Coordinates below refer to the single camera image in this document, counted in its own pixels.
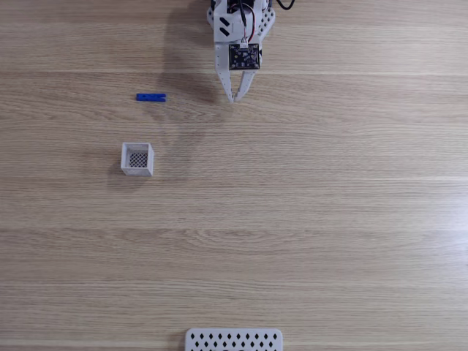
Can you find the white perforated plate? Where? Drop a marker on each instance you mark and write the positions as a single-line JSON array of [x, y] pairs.
[[234, 340]]

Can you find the blue clothes peg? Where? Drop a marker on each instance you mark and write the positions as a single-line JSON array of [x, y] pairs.
[[151, 97]]

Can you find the black camera circuit board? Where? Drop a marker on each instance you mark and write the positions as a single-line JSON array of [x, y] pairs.
[[244, 56]]

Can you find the small white lattice crate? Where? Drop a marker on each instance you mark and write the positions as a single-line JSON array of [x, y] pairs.
[[137, 159]]

